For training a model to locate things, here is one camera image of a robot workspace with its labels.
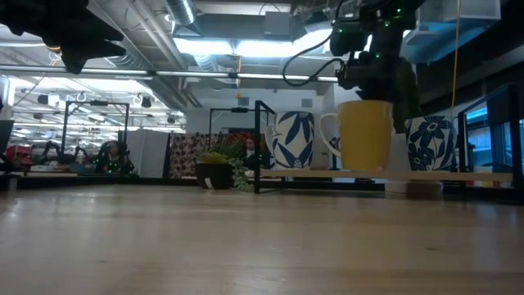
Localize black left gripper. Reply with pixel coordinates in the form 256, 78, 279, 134
56, 16, 127, 75

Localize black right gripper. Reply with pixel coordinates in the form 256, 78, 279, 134
355, 49, 407, 102

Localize yellow ceramic mug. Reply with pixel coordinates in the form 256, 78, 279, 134
318, 99, 395, 172

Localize white mug dark blue flowers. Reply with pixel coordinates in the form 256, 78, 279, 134
404, 115, 459, 172

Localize white mug blue leaf print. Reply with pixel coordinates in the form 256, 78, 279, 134
264, 111, 316, 170

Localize white ceiling air unit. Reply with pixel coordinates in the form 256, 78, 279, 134
400, 0, 503, 65

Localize small wooden block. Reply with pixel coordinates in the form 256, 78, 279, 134
404, 179, 445, 201

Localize long ceiling light strip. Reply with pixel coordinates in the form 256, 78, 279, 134
0, 64, 339, 83

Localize person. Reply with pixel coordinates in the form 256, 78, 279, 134
97, 140, 135, 176
241, 138, 265, 170

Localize dark monitor screen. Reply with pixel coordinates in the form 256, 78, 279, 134
0, 118, 16, 155

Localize white partition panel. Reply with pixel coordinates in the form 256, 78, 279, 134
125, 128, 170, 179

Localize red object on desk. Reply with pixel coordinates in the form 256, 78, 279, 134
5, 144, 34, 167

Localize trailing green plant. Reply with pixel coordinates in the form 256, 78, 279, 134
198, 138, 255, 193

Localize dark plant pot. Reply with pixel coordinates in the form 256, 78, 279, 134
195, 162, 235, 191

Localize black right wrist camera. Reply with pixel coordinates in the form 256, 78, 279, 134
335, 58, 365, 90

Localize black metal frame rig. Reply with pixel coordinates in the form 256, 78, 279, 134
61, 99, 131, 166
208, 107, 263, 143

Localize black frame wooden shelf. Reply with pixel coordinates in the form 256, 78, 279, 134
244, 84, 524, 196

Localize yellow hanging cord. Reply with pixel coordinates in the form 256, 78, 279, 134
450, 0, 463, 108

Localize black looping cable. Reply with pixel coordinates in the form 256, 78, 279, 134
282, 27, 349, 88

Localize silver ceiling duct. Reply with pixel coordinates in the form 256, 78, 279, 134
163, 0, 197, 26

